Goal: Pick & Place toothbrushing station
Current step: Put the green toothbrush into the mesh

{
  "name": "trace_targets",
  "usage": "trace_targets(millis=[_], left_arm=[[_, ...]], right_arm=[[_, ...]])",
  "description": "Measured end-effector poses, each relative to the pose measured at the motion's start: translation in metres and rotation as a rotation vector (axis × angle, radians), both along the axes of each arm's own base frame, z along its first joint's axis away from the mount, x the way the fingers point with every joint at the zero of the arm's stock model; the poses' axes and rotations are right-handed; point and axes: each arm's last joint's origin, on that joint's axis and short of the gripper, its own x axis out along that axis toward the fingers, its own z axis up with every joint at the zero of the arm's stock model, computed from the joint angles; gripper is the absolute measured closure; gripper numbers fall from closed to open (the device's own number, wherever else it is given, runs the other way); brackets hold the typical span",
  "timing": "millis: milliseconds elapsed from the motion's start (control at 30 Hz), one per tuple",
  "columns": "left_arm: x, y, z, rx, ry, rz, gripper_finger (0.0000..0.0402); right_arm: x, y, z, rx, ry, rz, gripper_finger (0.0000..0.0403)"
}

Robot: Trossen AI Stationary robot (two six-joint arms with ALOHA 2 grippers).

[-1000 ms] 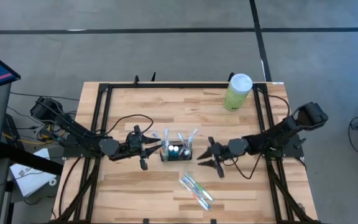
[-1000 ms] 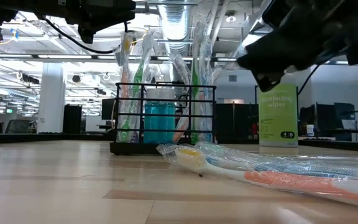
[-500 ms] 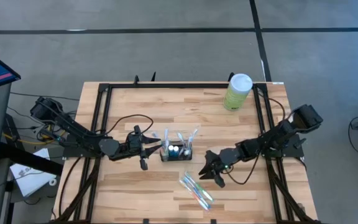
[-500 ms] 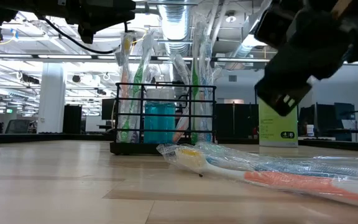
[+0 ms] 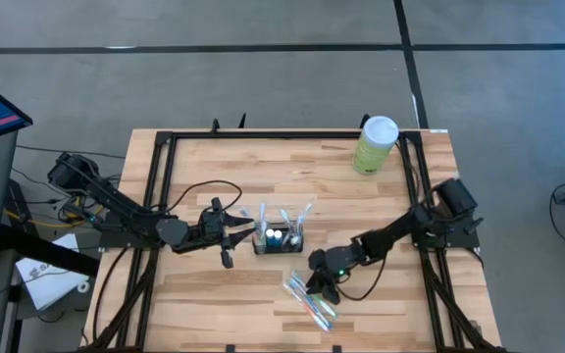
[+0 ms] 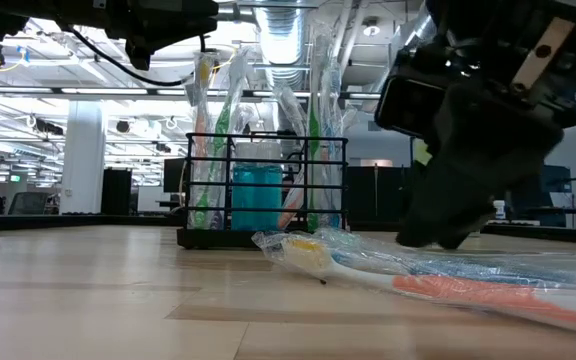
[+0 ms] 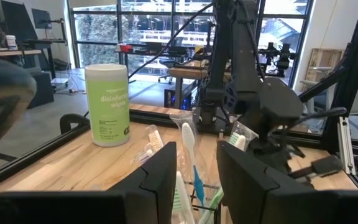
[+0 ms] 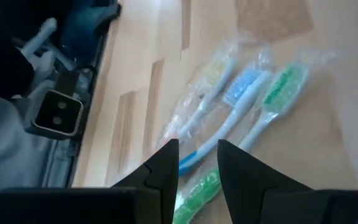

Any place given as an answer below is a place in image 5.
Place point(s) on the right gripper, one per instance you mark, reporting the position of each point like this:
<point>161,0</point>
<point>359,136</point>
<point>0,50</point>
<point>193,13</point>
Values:
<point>334,262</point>

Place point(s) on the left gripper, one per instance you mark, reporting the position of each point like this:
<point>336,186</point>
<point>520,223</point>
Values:
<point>206,233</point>

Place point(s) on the blue white-capped mouthwash bottle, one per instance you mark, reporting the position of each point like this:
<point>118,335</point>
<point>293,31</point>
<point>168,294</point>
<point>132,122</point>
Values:
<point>269,234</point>
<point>278,235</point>

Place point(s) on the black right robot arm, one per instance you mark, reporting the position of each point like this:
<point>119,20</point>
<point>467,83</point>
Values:
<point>400,228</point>

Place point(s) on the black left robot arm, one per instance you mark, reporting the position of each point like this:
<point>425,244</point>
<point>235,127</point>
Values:
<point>125,211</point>

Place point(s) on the green disinfecting wipes canister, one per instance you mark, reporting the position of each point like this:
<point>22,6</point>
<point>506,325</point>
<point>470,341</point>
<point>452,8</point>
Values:
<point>375,142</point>

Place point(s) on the white tape roll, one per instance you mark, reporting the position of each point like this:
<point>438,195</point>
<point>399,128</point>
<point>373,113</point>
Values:
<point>84,283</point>

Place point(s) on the white label sticker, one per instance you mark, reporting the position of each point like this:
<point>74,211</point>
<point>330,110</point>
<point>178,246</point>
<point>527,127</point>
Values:
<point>438,130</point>

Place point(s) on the black support beam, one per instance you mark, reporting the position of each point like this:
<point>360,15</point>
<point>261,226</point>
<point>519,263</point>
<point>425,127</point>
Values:
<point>42,250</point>

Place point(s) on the white printed paper sheet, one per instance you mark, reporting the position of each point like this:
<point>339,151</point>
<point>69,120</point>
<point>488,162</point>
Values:
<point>47,284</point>

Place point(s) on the black frame clamp bracket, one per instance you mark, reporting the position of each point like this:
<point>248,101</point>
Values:
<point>242,122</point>
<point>364,122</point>
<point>215,126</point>
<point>337,349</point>
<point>231,349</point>

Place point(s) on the black aluminium table frame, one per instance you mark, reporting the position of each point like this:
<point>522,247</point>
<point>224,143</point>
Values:
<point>263,134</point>

